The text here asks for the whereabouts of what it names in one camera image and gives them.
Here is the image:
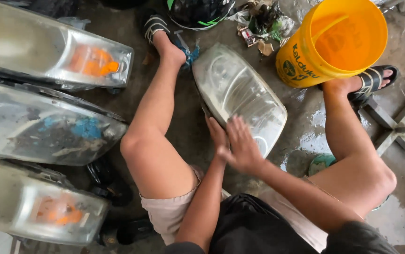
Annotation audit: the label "person's left hand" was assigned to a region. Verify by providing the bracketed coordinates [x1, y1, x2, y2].
[205, 115, 230, 160]

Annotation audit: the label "person's right hand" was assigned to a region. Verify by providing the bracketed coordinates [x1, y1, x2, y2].
[218, 115, 264, 174]

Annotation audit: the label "clear hazy car headlight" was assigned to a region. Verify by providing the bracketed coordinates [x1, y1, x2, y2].
[192, 43, 288, 159]

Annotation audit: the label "person's left leg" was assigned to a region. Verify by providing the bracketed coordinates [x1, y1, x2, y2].
[120, 30, 199, 200]

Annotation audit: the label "person's leg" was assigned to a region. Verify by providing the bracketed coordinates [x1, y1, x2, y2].
[120, 30, 199, 200]
[308, 69, 398, 219]

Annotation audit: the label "blue plastic scrap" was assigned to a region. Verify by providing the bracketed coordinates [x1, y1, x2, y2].
[173, 30, 200, 68]

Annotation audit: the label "beige shorts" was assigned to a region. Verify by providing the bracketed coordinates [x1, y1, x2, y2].
[140, 165, 365, 253]

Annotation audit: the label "black shirt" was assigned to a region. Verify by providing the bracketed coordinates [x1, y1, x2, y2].
[164, 193, 400, 254]

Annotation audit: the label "black green helmet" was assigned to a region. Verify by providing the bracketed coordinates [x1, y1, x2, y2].
[167, 0, 237, 31]

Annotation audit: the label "black plastic part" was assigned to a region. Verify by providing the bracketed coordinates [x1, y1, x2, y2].
[86, 158, 134, 207]
[98, 218, 156, 246]

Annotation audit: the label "green low stool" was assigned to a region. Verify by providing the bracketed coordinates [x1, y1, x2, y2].
[308, 153, 391, 211]

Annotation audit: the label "heap of rubbish scraps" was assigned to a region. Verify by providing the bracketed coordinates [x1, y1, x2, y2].
[229, 0, 295, 56]

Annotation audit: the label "black striped left sandal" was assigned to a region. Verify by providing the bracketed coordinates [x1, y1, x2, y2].
[141, 12, 172, 45]

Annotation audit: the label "black striped sandal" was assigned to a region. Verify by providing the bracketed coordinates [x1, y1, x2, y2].
[141, 12, 172, 45]
[346, 65, 400, 107]

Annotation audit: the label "yellow plastic bucket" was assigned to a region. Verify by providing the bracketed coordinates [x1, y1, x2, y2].
[275, 0, 389, 89]

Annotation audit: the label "person's right leg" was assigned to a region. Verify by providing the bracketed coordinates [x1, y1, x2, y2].
[308, 69, 398, 219]

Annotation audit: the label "black striped right sandal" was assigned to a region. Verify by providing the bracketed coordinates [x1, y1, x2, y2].
[346, 65, 400, 107]

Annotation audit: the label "dirty headlight with blue debris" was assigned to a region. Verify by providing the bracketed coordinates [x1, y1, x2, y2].
[0, 78, 129, 167]

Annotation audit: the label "long headlight with orange indicator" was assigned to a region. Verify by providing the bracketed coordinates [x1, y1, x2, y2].
[0, 0, 135, 93]
[0, 160, 110, 247]

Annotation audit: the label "grey metal cross stand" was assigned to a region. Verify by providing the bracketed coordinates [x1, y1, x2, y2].
[362, 89, 405, 178]

